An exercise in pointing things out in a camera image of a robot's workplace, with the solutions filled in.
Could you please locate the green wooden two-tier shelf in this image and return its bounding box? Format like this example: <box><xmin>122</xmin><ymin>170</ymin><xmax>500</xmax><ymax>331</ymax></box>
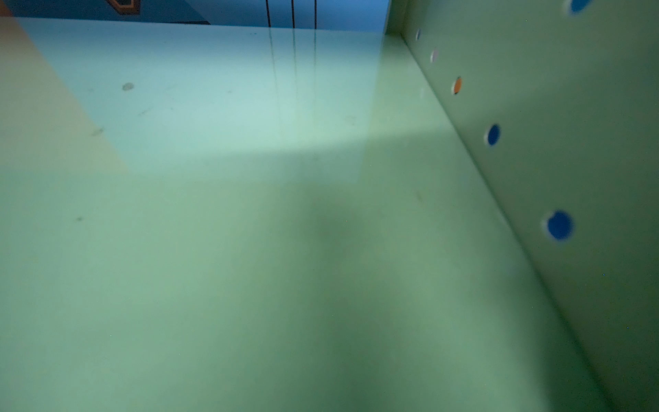
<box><xmin>1</xmin><ymin>1</ymin><xmax>658</xmax><ymax>411</ymax></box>

